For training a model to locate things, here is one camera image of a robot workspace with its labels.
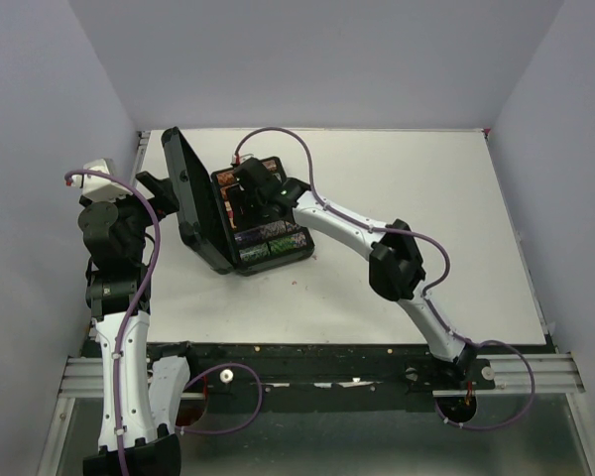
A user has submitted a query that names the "black poker chip case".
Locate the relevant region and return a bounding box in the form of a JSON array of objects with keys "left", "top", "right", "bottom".
[{"left": 161, "top": 127, "right": 314, "bottom": 276}]

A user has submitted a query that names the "red playing card deck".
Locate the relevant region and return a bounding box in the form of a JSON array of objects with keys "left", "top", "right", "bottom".
[{"left": 224, "top": 200, "right": 237, "bottom": 230}]

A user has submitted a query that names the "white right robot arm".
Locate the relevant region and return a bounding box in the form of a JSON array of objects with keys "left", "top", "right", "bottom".
[{"left": 233, "top": 159, "right": 476, "bottom": 389}]

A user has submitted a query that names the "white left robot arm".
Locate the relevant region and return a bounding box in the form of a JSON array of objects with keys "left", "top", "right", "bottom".
[{"left": 64, "top": 166, "right": 181, "bottom": 475}]

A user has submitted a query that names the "purple chip row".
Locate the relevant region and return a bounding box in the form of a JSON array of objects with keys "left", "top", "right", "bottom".
[{"left": 234, "top": 220, "right": 299, "bottom": 247}]

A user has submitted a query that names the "green blue chip row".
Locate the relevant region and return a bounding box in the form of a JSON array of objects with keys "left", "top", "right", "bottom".
[{"left": 239, "top": 232, "right": 308, "bottom": 263}]

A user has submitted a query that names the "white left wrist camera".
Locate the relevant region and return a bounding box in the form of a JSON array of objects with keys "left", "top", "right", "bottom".
[{"left": 72, "top": 158, "right": 127, "bottom": 202}]

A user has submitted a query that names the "black mounting rail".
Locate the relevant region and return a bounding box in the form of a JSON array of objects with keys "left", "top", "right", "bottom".
[{"left": 148, "top": 342, "right": 495, "bottom": 415}]

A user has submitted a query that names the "aluminium frame rail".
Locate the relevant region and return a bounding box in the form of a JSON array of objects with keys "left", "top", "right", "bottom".
[{"left": 487, "top": 354, "right": 585, "bottom": 395}]

